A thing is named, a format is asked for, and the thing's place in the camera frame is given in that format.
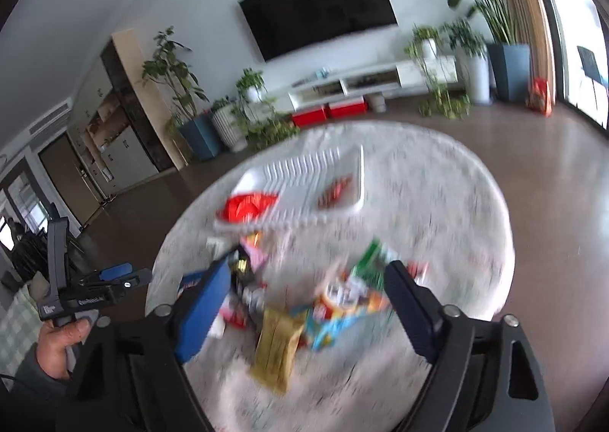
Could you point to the trailing plant in small white pot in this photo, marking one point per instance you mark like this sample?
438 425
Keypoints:
254 92
428 49

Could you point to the plant in white ribbed pot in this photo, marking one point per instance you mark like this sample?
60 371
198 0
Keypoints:
231 127

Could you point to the white television console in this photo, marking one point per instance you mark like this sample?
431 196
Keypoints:
399 75

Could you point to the bushy plant in tall white pot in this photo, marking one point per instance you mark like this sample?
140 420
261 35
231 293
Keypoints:
478 77

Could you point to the white plastic basket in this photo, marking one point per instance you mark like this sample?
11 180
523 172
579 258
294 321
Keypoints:
304 180

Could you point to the white air vent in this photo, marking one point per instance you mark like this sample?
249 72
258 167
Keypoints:
47 117

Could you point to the teal glass object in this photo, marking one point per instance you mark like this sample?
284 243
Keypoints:
323 73

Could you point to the black wall television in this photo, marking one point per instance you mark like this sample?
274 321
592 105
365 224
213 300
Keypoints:
319 8

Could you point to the tall plant in blue pot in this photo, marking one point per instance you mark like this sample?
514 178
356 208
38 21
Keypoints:
202 137

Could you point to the large red snack packet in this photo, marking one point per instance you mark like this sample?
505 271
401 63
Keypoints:
242 207

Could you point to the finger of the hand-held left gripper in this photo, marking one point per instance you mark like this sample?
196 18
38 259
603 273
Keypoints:
116 271
131 283

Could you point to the person's left hand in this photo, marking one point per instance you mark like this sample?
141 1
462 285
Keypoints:
54 348

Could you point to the brown door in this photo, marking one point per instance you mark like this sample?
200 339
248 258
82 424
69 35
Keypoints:
66 175

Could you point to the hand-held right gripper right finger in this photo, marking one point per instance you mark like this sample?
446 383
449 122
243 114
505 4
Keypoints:
413 318

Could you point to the dark outdoor chair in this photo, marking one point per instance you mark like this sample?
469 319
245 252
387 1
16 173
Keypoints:
592 65

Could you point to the wooden wall cabinet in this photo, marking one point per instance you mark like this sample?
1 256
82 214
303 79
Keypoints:
138 94

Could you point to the green checked cloth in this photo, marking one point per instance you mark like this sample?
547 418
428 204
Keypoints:
19 322

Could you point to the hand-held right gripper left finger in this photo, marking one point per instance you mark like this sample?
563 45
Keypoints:
204 313

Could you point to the red bag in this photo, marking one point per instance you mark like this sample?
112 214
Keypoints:
540 99

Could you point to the round white rug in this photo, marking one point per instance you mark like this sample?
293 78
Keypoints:
428 203

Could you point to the pile of mixed snack packets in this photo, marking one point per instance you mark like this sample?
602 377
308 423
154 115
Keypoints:
342 303

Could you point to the small round grey pot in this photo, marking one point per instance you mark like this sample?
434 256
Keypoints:
377 102

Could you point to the person's left forearm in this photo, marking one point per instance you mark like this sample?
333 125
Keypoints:
28 389

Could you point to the small red snack packet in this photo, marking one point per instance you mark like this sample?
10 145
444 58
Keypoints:
333 191

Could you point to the large plant in grey-blue pot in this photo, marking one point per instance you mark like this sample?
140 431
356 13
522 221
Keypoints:
511 70

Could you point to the golden ribbed snack packet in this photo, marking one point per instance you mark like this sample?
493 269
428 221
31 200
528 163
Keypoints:
276 351

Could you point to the large window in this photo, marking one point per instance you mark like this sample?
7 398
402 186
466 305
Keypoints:
571 8

